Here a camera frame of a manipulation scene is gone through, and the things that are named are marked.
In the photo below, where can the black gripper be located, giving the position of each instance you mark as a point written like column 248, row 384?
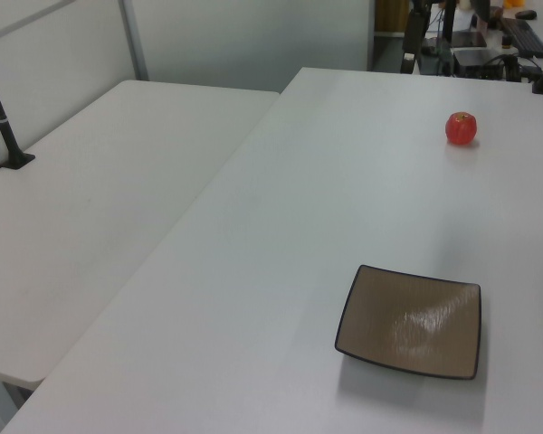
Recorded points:
column 415, row 29

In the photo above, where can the red apple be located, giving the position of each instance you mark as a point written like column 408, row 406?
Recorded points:
column 460, row 130

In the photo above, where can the square brown ceramic plate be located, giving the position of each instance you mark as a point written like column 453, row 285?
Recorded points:
column 412, row 325

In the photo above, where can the black flat screen device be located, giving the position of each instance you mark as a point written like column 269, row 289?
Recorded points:
column 469, row 39

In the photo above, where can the black electronics box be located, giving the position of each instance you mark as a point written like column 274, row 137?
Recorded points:
column 476, row 58

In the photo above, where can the black computer keyboard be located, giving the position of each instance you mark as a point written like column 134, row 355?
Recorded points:
column 523, row 34

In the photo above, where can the black computer mouse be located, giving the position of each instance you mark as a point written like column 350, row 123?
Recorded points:
column 526, row 14

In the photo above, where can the white side table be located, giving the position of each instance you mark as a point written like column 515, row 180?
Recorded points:
column 95, row 217

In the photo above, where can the black camera pole with base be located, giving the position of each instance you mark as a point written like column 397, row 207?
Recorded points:
column 2, row 131

